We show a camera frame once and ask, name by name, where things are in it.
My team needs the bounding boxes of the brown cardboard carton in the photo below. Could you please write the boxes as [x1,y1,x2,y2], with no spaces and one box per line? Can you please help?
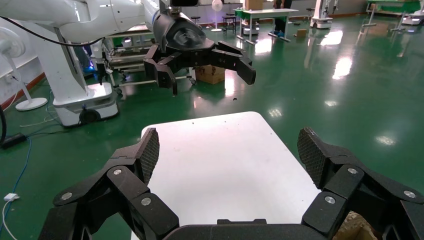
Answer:
[244,0,265,11]

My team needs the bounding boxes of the person in dark clothes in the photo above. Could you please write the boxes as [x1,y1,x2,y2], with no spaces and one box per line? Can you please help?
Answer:
[272,0,294,38]

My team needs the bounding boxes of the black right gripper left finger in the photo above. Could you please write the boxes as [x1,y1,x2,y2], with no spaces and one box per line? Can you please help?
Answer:
[38,127,180,240]

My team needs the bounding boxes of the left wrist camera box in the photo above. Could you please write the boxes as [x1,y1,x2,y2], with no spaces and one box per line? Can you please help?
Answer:
[159,0,200,14]

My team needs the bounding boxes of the white pedestal fan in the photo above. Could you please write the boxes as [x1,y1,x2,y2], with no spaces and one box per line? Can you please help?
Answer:
[0,26,49,112]
[210,0,224,33]

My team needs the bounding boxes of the small brown cardboard box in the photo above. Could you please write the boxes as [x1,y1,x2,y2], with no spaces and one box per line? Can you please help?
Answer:
[194,64,226,85]

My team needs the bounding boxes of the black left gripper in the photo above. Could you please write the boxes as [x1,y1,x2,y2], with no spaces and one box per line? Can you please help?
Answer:
[143,11,257,98]

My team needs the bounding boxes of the black power adapter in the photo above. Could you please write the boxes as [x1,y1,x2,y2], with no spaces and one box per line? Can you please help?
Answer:
[0,133,28,151]

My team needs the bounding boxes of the white plug with cable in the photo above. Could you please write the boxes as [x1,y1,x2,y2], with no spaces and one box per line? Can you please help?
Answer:
[0,193,21,240]

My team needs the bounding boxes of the thick black hose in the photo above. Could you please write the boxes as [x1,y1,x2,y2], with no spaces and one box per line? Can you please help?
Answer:
[0,105,8,147]

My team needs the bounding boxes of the white round mobile base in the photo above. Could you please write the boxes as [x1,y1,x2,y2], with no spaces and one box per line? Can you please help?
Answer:
[241,19,261,36]

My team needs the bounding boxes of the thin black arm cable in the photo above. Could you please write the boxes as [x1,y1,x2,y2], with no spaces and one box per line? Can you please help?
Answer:
[0,15,104,48]

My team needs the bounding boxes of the metal wheeled cart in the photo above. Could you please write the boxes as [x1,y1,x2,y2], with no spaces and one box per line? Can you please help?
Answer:
[102,23,197,97]

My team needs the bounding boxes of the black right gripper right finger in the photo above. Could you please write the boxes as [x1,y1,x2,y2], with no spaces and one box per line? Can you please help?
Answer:
[297,126,424,240]

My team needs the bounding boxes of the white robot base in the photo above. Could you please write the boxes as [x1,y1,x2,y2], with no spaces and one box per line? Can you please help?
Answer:
[401,9,424,27]
[309,0,334,30]

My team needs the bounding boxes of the green topped work table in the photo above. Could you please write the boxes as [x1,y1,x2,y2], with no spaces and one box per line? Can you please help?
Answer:
[361,0,422,33]
[233,8,300,46]

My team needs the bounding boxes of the black stool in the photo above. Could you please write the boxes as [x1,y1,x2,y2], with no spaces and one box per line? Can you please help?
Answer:
[222,12,237,35]

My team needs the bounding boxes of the blue floor cable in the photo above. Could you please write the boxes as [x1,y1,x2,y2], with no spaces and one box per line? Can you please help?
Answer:
[0,137,33,234]

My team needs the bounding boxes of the white robot torso and base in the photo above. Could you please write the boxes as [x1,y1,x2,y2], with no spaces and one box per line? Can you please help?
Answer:
[31,24,119,128]

